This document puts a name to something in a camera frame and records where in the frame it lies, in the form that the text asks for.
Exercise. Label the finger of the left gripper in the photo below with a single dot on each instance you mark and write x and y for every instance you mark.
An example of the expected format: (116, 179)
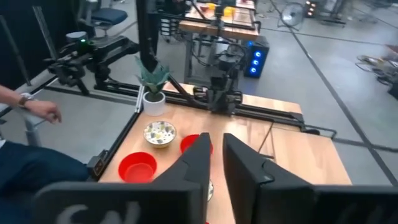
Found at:
(228, 102)
(216, 102)

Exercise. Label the round floor fan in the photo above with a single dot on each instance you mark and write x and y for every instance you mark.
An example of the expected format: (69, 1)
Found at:
(292, 15)

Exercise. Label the green plant in white pot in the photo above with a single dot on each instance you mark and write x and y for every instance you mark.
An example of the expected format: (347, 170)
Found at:
(154, 105)

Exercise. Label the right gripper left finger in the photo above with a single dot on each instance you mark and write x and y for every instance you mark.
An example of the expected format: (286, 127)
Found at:
(192, 168)

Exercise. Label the grey metal post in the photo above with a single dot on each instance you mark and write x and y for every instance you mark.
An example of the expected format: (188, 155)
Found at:
(32, 133)

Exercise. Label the silver aluminium bracket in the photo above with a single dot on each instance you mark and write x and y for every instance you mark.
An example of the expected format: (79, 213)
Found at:
(139, 99)

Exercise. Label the black box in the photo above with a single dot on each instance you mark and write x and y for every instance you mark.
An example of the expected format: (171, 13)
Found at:
(394, 91)

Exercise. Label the person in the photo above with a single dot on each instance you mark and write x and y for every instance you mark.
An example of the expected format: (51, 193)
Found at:
(37, 168)

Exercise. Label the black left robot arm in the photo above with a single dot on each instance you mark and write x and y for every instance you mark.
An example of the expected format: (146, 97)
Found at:
(228, 60)

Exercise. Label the black computer with blue lights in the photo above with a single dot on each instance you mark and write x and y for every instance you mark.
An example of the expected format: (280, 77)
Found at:
(256, 59)

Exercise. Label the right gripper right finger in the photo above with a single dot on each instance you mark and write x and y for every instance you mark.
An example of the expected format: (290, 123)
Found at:
(255, 186)

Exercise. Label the person's wristwatch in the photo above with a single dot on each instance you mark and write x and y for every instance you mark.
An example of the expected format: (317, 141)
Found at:
(25, 100)

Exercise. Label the black metal rig frame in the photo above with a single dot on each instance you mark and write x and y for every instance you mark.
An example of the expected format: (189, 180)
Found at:
(270, 115)

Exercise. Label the yellow block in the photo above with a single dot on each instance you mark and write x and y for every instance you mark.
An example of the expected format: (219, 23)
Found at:
(211, 5)
(229, 11)

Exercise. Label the drawer cart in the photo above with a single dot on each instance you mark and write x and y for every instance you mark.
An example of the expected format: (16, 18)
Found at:
(165, 28)

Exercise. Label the wooden workstation table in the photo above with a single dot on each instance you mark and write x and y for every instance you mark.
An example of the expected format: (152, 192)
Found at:
(217, 31)

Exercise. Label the yellow bowl with speckled inside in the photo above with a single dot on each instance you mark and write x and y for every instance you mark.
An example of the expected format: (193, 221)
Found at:
(159, 133)
(210, 190)

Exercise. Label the person's hand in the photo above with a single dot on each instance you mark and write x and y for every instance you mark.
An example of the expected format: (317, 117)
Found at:
(45, 110)

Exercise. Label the blue office chair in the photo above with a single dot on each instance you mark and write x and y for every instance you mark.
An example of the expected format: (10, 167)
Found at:
(109, 15)

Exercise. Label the black device with orange lights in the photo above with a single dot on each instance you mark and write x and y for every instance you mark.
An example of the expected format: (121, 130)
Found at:
(311, 9)

